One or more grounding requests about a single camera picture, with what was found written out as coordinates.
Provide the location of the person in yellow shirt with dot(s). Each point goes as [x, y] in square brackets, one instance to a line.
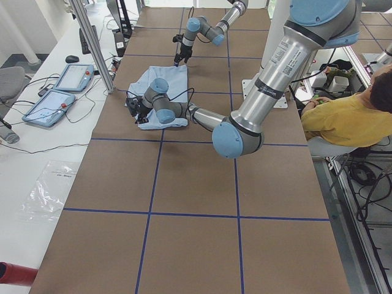
[360, 120]

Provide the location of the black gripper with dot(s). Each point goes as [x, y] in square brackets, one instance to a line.
[184, 49]
[141, 107]

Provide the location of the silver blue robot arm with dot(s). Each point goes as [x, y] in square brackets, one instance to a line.
[200, 25]
[310, 26]

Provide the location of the blue teach pendant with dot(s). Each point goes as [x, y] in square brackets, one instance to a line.
[50, 108]
[75, 77]

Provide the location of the lower blue teach pendant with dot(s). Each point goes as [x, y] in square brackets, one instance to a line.
[50, 108]

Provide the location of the upper blue teach pendant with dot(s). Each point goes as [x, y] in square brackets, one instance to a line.
[75, 77]

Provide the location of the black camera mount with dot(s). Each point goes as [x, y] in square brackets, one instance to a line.
[178, 38]
[133, 105]

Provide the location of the white plastic chair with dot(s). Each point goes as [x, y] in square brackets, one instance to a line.
[322, 148]

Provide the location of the light blue button-up shirt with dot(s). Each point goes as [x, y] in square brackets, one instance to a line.
[176, 77]

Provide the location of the clear plastic bag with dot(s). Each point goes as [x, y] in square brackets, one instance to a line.
[47, 198]

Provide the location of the aluminium frame post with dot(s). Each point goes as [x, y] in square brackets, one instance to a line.
[93, 43]

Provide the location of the black computer mouse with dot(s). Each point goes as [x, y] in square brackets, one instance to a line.
[71, 59]

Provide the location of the red cylinder object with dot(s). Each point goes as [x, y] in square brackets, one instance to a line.
[17, 275]

